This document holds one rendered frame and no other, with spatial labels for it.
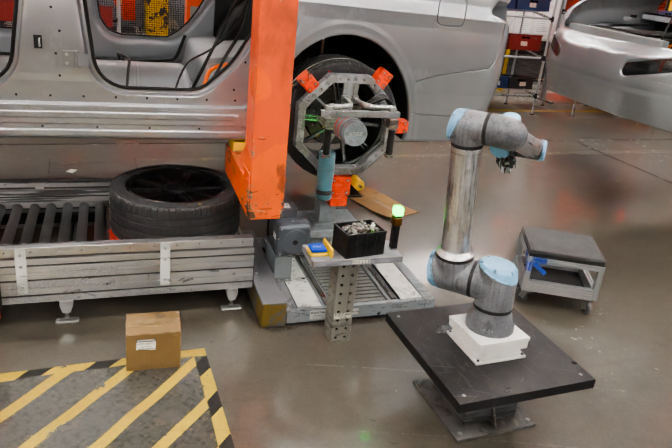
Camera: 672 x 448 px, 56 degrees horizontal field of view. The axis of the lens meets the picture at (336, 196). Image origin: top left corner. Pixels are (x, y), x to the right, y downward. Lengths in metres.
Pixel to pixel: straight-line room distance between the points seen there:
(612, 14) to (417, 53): 3.30
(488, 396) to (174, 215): 1.62
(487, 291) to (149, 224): 1.59
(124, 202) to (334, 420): 1.41
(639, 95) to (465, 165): 2.87
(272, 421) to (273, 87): 1.35
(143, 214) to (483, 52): 2.03
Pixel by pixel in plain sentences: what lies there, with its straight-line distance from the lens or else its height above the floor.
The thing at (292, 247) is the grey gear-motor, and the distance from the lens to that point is 3.19.
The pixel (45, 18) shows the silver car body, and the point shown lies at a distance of 3.18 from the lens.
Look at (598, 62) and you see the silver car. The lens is 5.25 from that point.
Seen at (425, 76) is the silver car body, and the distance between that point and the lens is 3.56.
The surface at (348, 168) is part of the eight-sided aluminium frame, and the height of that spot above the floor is 0.62.
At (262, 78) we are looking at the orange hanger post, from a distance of 2.71.
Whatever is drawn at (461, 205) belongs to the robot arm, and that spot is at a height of 0.87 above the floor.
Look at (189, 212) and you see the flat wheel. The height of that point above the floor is 0.48.
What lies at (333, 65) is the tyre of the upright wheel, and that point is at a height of 1.15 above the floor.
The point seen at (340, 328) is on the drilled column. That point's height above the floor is 0.07.
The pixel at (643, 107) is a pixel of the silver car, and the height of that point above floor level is 0.90.
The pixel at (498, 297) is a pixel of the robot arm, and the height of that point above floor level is 0.55.
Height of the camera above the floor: 1.69
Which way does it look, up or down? 21 degrees down
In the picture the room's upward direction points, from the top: 6 degrees clockwise
